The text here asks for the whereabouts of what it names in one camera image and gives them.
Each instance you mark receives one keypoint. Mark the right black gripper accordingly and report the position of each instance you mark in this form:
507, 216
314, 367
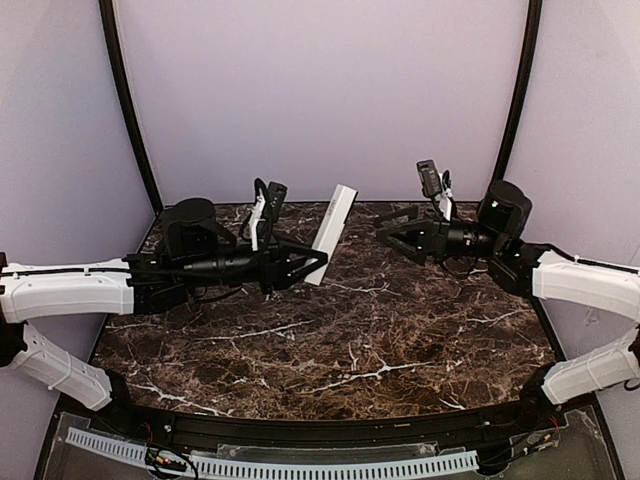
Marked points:
435, 238

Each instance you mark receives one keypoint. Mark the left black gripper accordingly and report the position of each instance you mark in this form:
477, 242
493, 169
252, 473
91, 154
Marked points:
271, 267

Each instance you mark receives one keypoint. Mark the white remote control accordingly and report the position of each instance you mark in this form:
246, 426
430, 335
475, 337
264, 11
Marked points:
331, 228

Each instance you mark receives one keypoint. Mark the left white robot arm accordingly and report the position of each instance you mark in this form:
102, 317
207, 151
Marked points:
197, 252

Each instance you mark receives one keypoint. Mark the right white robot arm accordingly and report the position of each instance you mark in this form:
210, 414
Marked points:
530, 270

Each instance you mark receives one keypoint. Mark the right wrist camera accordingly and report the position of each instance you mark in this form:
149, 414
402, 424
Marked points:
437, 187

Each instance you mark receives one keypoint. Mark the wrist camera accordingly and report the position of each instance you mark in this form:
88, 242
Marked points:
269, 199
437, 187

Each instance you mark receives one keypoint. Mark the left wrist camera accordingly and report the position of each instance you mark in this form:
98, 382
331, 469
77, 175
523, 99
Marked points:
269, 199

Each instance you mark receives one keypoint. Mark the black front rail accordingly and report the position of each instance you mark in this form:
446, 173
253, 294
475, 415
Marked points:
481, 427

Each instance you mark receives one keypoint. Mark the right grey cable duct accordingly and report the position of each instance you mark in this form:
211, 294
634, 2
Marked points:
420, 468

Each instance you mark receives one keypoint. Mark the grey cable duct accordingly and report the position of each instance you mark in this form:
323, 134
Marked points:
420, 468
131, 452

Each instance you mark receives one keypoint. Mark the right black frame post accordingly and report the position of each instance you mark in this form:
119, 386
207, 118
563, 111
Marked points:
521, 83

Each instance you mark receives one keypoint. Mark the black frame post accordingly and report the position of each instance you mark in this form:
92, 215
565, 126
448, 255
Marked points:
521, 83
125, 98

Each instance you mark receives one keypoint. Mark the left grey cable duct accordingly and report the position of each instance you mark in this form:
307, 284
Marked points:
131, 452

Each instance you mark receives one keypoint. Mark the left black frame post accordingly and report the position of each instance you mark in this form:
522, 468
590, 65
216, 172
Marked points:
125, 98

